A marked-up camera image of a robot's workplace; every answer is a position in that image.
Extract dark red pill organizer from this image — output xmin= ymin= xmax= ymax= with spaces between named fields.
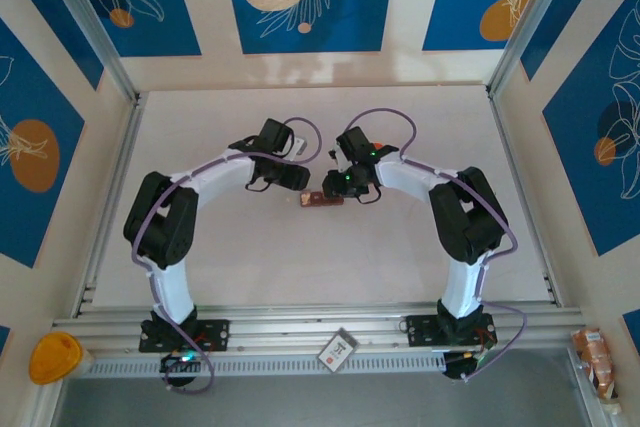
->
xmin=298 ymin=190 xmax=346 ymax=209

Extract aluminium cross rails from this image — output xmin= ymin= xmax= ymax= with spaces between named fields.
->
xmin=52 ymin=301 xmax=586 ymax=354

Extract white card with red mark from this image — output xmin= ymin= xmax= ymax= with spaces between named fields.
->
xmin=318 ymin=327 xmax=360 ymax=373

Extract left black controller board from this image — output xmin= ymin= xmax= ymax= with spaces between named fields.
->
xmin=159 ymin=351 xmax=204 ymax=373

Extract black controller board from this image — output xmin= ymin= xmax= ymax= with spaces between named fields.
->
xmin=159 ymin=351 xmax=204 ymax=373
xmin=443 ymin=350 xmax=489 ymax=381

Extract right black controller board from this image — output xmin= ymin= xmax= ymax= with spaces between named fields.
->
xmin=443 ymin=350 xmax=489 ymax=381

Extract orange dome lamp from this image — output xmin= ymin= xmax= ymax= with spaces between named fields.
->
xmin=28 ymin=332 xmax=95 ymax=387

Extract brown snack packet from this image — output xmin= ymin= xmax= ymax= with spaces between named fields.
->
xmin=572 ymin=327 xmax=617 ymax=401

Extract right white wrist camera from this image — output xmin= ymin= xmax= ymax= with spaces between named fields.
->
xmin=327 ymin=146 xmax=350 ymax=172

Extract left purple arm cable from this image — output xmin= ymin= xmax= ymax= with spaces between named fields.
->
xmin=130 ymin=116 xmax=322 ymax=395

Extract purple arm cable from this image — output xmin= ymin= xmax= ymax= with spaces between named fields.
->
xmin=344 ymin=107 xmax=529 ymax=383
xmin=130 ymin=116 xmax=322 ymax=395

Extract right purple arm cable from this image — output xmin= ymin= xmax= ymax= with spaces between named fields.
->
xmin=344 ymin=107 xmax=529 ymax=383

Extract right aluminium side rail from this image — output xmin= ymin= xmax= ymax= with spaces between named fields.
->
xmin=487 ymin=89 xmax=564 ymax=308

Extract aluminium side rail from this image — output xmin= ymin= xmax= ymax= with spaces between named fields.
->
xmin=487 ymin=89 xmax=564 ymax=308
xmin=72 ymin=90 xmax=150 ymax=319

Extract left aluminium side rail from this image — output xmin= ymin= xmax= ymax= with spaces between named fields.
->
xmin=72 ymin=90 xmax=150 ymax=319

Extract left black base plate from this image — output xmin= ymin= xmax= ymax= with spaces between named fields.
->
xmin=138 ymin=319 xmax=232 ymax=353

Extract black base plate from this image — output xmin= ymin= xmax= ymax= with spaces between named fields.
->
xmin=405 ymin=314 xmax=497 ymax=348
xmin=138 ymin=319 xmax=232 ymax=353

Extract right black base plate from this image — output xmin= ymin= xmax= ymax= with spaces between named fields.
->
xmin=405 ymin=314 xmax=497 ymax=348

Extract white slotted cable duct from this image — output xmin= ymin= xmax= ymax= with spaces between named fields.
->
xmin=82 ymin=351 xmax=446 ymax=379

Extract right aluminium corner post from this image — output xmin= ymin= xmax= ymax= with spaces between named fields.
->
xmin=487 ymin=0 xmax=572 ymax=98

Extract aluminium corner post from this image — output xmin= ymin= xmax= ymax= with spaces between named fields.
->
xmin=487 ymin=0 xmax=572 ymax=98
xmin=37 ymin=0 xmax=142 ymax=104

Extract left aluminium corner post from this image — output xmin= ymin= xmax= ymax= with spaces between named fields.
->
xmin=37 ymin=0 xmax=142 ymax=104

